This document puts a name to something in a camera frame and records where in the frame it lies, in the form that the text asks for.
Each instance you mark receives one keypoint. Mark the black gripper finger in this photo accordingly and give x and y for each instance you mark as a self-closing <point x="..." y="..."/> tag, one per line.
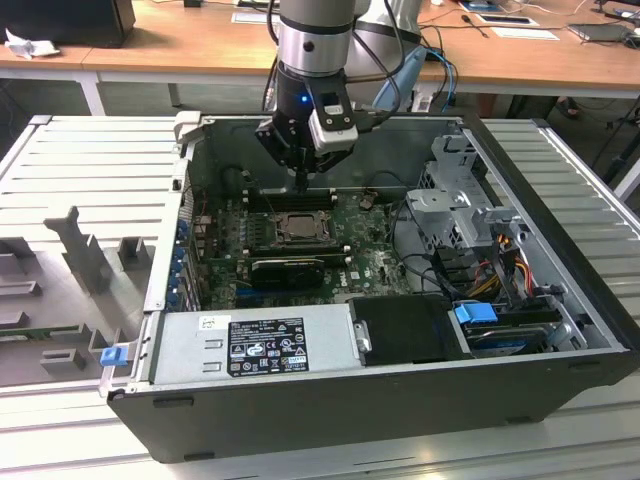
<point x="272" y="140"/>
<point x="325" y="162"/>

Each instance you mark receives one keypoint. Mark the silver CPU plate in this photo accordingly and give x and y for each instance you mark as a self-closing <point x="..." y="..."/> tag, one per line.
<point x="302" y="226"/>

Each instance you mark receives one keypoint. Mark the blue slot retainer strip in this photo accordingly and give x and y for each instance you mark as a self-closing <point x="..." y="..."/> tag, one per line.
<point x="176" y="274"/>

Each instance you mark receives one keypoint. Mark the small brown board component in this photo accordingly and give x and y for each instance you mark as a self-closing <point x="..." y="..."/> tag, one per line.
<point x="368" y="201"/>

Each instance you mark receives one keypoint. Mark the black RAM slots bank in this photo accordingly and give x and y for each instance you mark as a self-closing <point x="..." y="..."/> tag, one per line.
<point x="275" y="200"/>
<point x="300" y="251"/>

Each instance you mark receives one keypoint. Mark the white paper sheet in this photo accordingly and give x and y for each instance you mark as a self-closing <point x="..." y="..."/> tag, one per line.
<point x="525" y="34"/>
<point x="252" y="18"/>

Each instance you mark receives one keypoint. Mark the green motherboard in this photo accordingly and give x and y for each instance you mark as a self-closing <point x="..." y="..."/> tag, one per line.
<point x="370" y="250"/>

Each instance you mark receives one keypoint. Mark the small white device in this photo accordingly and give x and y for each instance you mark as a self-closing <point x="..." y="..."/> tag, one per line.
<point x="422" y="102"/>

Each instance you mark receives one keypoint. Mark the black graphics card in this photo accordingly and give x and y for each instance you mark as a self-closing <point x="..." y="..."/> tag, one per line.
<point x="285" y="275"/>

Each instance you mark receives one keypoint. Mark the silver metal drive cage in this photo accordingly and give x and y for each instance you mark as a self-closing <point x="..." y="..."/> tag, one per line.
<point x="440" y="205"/>

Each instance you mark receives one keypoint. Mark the small black desk item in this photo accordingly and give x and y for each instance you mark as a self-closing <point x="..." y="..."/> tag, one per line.
<point x="193" y="3"/>

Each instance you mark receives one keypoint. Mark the black plastic air shroud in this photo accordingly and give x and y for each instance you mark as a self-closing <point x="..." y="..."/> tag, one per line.
<point x="405" y="330"/>

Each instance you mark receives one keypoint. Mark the wooden desk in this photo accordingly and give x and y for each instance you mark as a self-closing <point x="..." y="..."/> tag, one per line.
<point x="40" y="62"/>
<point x="500" y="60"/>

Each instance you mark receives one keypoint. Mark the hard disk in blue carrier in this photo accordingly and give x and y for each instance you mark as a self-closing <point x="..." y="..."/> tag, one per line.
<point x="472" y="314"/>

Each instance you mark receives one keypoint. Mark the blue booklet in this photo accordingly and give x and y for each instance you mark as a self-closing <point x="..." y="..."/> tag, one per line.
<point x="480" y="5"/>

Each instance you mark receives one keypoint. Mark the grey parts rack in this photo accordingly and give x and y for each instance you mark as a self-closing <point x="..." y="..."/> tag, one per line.
<point x="85" y="255"/>

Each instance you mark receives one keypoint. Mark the silver power supply unit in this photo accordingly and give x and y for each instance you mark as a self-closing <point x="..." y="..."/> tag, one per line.
<point x="180" y="350"/>

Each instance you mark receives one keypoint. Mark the white framed tablet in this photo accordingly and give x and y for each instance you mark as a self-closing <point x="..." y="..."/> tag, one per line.
<point x="505" y="19"/>

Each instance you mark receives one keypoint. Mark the large black box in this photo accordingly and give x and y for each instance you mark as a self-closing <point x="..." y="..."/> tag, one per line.
<point x="65" y="22"/>

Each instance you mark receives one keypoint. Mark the black open PC case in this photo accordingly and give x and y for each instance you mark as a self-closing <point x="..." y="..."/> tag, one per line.
<point x="350" y="420"/>

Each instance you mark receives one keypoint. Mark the crumpled white paper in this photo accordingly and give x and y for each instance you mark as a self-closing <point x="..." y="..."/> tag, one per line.
<point x="30" y="46"/>

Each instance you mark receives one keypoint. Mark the blue case latch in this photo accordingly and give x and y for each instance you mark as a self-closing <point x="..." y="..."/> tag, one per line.
<point x="112" y="357"/>

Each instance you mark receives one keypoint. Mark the green RAM stick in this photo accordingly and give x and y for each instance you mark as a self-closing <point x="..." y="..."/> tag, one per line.
<point x="40" y="332"/>

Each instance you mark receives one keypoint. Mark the grey notebook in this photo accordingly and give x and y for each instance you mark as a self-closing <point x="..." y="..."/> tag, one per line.
<point x="600" y="32"/>

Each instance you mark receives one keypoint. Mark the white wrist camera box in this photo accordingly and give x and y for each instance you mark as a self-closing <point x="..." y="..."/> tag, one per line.
<point x="332" y="135"/>

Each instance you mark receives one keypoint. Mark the small silver shroud bracket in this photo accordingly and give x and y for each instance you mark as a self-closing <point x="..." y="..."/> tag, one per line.
<point x="362" y="337"/>

